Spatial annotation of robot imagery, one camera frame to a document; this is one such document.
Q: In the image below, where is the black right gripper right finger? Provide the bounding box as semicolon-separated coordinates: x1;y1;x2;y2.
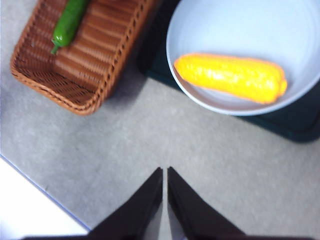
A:
167;166;251;240

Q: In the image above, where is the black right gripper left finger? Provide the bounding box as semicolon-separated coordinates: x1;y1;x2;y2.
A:
87;166;164;240

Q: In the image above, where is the yellow corn cob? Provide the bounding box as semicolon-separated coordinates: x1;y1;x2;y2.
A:
174;52;288;105

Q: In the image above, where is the blue round plate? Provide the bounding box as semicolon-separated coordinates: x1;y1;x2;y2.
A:
166;0;320;117

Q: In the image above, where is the brown wicker basket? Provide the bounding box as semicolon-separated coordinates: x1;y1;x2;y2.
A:
10;0;161;116

